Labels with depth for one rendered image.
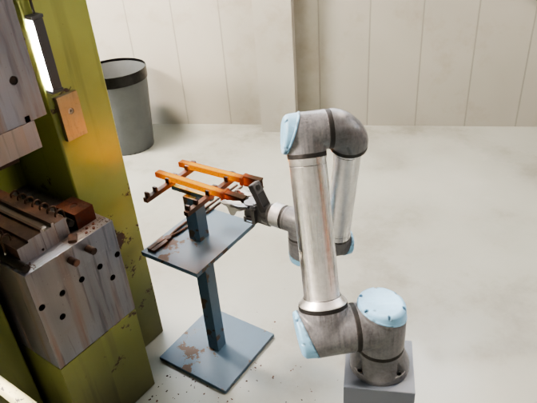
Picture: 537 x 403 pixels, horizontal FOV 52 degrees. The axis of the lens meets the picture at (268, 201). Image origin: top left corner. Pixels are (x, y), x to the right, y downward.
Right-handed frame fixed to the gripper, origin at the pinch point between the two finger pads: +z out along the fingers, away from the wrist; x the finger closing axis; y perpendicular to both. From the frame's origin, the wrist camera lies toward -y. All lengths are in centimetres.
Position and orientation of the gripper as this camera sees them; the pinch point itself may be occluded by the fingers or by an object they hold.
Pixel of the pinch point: (229, 195)
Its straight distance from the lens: 211.8
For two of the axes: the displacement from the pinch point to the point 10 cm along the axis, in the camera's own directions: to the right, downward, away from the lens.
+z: -8.3, -2.5, 5.1
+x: 5.6, -4.7, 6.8
